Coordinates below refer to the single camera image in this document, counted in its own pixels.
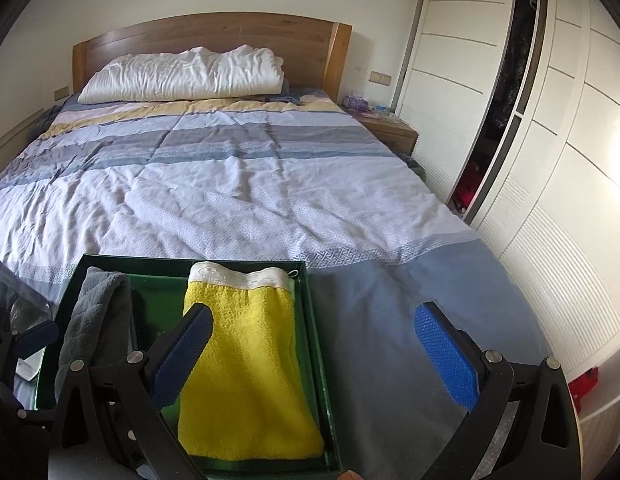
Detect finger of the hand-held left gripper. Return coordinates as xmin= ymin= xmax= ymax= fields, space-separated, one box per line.
xmin=0 ymin=320 xmax=60 ymax=376

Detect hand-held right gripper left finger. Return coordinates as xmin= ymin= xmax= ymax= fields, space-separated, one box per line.
xmin=48 ymin=304 xmax=214 ymax=480

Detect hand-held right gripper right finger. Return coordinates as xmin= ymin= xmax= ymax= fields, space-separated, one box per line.
xmin=414 ymin=302 xmax=583 ymax=480

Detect yellow towel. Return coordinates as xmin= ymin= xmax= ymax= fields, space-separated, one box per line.
xmin=177 ymin=261 xmax=325 ymax=460

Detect grey towel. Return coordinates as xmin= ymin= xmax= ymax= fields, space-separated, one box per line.
xmin=54 ymin=266 xmax=135 ymax=401

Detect green box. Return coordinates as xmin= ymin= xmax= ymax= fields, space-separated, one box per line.
xmin=34 ymin=254 xmax=343 ymax=478

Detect red object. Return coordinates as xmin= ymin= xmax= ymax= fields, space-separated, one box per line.
xmin=567 ymin=367 xmax=600 ymax=413

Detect red clothes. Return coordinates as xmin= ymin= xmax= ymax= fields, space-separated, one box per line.
xmin=452 ymin=165 xmax=483 ymax=211

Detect striped bedspread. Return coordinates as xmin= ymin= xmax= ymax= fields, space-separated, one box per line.
xmin=0 ymin=91 xmax=551 ymax=480

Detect dark cloth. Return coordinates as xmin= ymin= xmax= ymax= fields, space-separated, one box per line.
xmin=37 ymin=105 xmax=65 ymax=131

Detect wooden nightstand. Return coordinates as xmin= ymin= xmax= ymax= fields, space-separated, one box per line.
xmin=342 ymin=105 xmax=419 ymax=158

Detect white wardrobe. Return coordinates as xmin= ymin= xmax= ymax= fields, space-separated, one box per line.
xmin=390 ymin=0 xmax=620 ymax=480

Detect white pillow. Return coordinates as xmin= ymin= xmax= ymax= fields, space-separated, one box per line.
xmin=78 ymin=45 xmax=285 ymax=105

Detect grey pillow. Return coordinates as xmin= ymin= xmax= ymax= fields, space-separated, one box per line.
xmin=285 ymin=87 xmax=331 ymax=105

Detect dark hanging clothes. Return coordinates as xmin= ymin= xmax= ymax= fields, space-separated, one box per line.
xmin=485 ymin=0 xmax=536 ymax=131

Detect wooden headboard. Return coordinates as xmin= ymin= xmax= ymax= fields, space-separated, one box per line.
xmin=72 ymin=12 xmax=353 ymax=106

